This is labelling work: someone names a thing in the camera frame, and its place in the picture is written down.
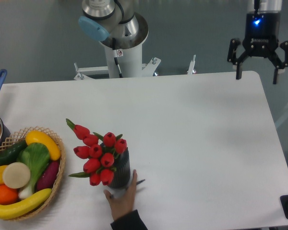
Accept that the yellow banana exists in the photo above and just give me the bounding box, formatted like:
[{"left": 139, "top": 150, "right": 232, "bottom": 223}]
[{"left": 0, "top": 188, "right": 52, "bottom": 220}]

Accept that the purple sweet potato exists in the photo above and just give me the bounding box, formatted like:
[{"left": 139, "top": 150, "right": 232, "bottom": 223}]
[{"left": 36, "top": 161, "right": 60, "bottom": 191}]

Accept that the green bok choy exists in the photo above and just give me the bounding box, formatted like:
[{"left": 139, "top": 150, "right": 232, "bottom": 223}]
[{"left": 17, "top": 143, "right": 50, "bottom": 200}]

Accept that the red tulip bouquet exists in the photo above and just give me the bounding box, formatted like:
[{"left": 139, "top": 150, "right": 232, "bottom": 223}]
[{"left": 66, "top": 119, "right": 128, "bottom": 186}]

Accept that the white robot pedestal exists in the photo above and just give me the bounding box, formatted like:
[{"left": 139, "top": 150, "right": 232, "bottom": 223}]
[{"left": 73, "top": 43, "right": 197, "bottom": 81}]

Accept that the yellow squash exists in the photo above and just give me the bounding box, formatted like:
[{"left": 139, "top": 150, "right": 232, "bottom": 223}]
[{"left": 25, "top": 130, "right": 61, "bottom": 161}]

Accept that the beige round slice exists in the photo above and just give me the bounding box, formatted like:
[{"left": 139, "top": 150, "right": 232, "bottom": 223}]
[{"left": 2, "top": 162, "right": 31, "bottom": 189}]

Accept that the person's hand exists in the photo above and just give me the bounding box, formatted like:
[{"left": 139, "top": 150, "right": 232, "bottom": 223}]
[{"left": 103, "top": 170, "right": 137, "bottom": 221}]

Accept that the green cucumber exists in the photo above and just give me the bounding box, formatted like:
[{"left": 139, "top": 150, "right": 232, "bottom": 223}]
[{"left": 0, "top": 140, "right": 27, "bottom": 166}]

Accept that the dark grey ribbed vase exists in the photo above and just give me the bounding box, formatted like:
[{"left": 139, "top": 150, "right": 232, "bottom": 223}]
[{"left": 96, "top": 141, "right": 131, "bottom": 189}]

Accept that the woven wicker basket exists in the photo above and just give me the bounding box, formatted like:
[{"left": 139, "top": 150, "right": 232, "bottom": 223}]
[{"left": 0, "top": 126, "right": 66, "bottom": 221}]

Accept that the orange fruit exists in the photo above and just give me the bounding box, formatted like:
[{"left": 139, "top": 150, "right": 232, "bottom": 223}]
[{"left": 0, "top": 184, "right": 18, "bottom": 205}]

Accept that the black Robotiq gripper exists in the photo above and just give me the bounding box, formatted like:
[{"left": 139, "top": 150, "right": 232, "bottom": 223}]
[{"left": 227, "top": 12, "right": 288, "bottom": 84}]

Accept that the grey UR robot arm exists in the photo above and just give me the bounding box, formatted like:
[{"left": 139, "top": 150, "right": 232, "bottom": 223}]
[{"left": 76, "top": 0, "right": 288, "bottom": 82}]

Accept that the dark sleeved forearm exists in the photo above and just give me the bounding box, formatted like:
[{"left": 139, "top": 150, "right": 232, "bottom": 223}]
[{"left": 110, "top": 209, "right": 148, "bottom": 230}]

